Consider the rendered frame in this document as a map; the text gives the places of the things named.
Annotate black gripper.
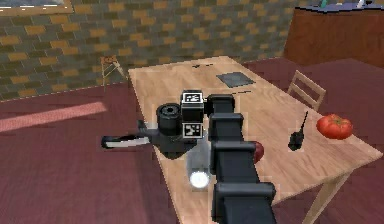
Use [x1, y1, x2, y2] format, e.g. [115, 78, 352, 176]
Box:
[100, 103, 198, 160]

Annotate small wooden stool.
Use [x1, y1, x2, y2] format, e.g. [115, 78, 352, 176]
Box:
[99, 54, 128, 88]

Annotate clear glass bottle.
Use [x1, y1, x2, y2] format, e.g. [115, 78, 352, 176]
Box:
[186, 136, 212, 193]

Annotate light wooden table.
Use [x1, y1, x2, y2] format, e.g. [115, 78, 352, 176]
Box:
[127, 55, 384, 224]

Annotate grey flat laptop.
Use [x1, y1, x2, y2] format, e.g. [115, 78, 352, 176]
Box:
[215, 71, 257, 89]

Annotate dark red apple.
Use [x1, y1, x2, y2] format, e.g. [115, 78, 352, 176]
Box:
[253, 140, 265, 164]

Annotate black spray bottle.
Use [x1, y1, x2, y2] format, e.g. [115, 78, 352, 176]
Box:
[287, 110, 309, 152]

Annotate light wooden chair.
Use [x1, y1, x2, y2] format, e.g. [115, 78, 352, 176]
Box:
[286, 69, 327, 112]

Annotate red tomato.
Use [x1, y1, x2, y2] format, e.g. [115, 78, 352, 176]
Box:
[315, 113, 354, 141]

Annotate brown wooden counter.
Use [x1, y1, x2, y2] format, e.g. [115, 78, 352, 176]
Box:
[283, 3, 384, 69]

